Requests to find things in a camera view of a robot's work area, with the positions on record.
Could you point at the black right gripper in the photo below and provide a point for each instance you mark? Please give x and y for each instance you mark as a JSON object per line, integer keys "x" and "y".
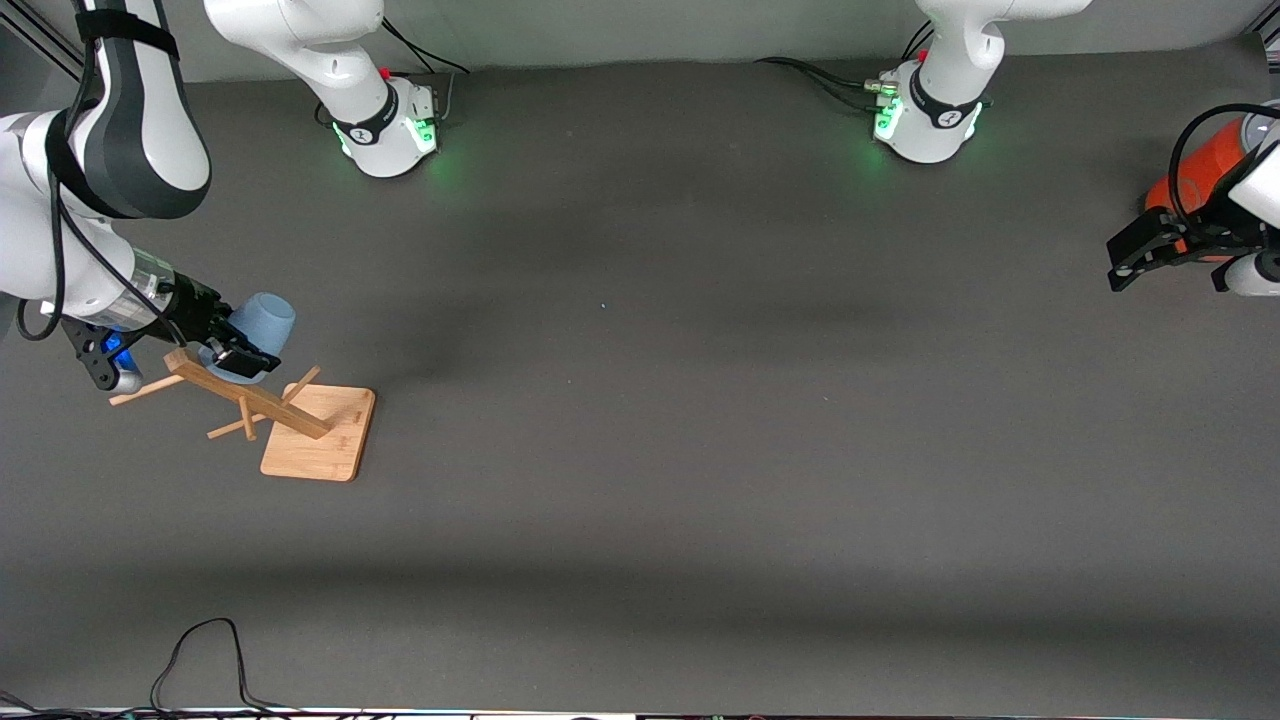
{"x": 196, "y": 306}

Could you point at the orange cylindrical container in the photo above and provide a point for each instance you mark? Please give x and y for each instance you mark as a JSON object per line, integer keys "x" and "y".
{"x": 1210, "y": 160}

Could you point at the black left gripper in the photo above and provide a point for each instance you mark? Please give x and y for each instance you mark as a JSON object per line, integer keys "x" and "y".
{"x": 1186, "y": 233}

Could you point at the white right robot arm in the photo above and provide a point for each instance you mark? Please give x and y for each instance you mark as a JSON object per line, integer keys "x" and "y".
{"x": 150, "y": 150}

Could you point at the wooden cup rack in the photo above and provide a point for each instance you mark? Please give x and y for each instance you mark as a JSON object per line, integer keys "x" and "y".
{"x": 315, "y": 440}

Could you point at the dark grey table mat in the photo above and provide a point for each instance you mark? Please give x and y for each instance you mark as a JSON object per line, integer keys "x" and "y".
{"x": 640, "y": 450}

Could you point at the light blue plastic cup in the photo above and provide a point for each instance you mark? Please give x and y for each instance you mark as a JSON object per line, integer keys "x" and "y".
{"x": 265, "y": 315}

